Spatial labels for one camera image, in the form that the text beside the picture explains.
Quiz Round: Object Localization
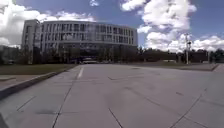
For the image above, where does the grey stone slab plaza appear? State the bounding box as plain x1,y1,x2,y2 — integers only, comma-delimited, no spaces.
0,63,224,128

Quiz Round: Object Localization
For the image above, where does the large glass-fronted building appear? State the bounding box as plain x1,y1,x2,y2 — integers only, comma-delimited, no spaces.
20,19,139,64

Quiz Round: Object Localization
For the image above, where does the row of trees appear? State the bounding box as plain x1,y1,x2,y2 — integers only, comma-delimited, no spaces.
0,44,224,65

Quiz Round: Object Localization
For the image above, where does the raised grass bed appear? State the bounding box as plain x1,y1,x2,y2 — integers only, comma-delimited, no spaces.
133,61,220,72

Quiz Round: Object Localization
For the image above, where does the pole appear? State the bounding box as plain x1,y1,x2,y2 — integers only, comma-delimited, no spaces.
184,33,193,65

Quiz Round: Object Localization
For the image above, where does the grass field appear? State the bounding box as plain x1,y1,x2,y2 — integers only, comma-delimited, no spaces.
0,63,78,76

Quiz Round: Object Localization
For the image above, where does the grey stone kerb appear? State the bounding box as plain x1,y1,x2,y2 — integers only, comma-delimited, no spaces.
0,66,73,100

